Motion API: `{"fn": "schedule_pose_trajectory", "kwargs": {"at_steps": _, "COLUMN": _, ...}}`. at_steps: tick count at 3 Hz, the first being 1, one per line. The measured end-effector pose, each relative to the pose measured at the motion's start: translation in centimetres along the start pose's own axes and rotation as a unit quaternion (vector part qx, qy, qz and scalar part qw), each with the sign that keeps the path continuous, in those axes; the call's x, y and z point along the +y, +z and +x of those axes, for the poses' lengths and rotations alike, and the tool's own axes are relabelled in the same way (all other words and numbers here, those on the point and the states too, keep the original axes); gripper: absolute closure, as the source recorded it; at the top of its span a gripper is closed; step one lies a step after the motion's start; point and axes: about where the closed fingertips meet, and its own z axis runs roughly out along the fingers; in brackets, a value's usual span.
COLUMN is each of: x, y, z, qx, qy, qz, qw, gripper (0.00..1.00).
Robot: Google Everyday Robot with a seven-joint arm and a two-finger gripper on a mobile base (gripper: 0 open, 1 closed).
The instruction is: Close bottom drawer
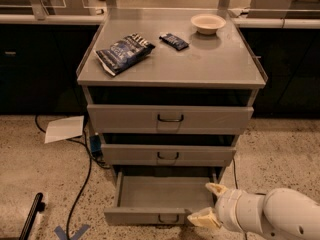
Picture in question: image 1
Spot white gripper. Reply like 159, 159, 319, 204
187, 183, 265, 233

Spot grey bottom drawer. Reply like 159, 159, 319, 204
104, 167, 219, 225

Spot grey drawer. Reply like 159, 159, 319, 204
87, 104, 253, 135
104, 167, 219, 225
101, 144, 236, 166

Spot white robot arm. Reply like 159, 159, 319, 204
188, 183, 320, 240

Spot grey middle drawer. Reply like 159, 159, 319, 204
101, 144, 236, 166

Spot grey metal drawer cabinet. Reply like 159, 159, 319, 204
78, 9, 266, 175

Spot grey top drawer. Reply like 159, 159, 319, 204
87, 104, 253, 135

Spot blue box beside cabinet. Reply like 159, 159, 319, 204
89, 135, 102, 157

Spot blue tape cross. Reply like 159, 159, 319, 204
53, 223, 91, 240

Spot small blue snack packet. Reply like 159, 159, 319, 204
159, 33, 189, 51

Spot white sheet of paper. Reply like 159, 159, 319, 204
44, 116, 84, 144

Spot large blue chip bag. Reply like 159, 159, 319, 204
95, 33, 155, 77

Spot black bar at lower left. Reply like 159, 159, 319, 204
19, 192, 45, 240

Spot white paper bowl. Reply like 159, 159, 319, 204
191, 14, 226, 35

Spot dark counter cabinets behind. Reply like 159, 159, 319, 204
0, 23, 320, 118

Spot black cable on right floor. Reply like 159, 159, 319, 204
232, 158, 268, 240

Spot black cable on floor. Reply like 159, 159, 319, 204
232, 158, 268, 240
34, 114, 110, 240

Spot black cable on left floor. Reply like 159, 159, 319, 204
34, 114, 110, 240

